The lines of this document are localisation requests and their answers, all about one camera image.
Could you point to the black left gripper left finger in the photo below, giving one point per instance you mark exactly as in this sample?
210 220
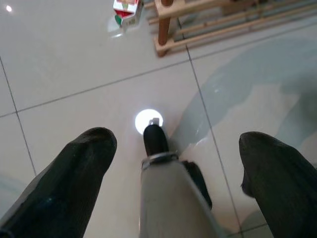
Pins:
57 188

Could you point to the red green white carton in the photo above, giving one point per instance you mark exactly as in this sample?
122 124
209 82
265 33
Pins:
126 11

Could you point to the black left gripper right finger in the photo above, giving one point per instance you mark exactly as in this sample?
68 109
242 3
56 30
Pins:
280 178

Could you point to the wooden slatted rack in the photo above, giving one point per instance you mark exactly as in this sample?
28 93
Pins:
223 27

